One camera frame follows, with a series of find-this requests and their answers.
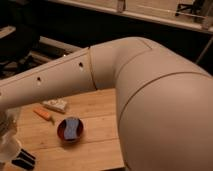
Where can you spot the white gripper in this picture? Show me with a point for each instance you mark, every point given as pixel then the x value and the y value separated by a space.
pixel 8 120

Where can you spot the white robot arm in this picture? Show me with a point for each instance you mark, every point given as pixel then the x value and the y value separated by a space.
pixel 164 102

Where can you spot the black and white eraser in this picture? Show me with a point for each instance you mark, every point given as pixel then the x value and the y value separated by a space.
pixel 24 160

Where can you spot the orange marker pen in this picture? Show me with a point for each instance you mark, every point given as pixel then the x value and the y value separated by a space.
pixel 43 114

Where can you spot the dark red bowl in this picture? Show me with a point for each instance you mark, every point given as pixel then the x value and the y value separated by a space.
pixel 61 127

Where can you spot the white tube with label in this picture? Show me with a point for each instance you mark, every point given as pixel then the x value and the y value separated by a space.
pixel 58 105

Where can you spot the blue sponge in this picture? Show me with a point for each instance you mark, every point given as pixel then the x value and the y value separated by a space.
pixel 70 131

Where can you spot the black office chair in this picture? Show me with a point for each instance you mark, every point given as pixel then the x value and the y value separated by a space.
pixel 16 42

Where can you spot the wooden table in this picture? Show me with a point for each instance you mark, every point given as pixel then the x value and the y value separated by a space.
pixel 97 150

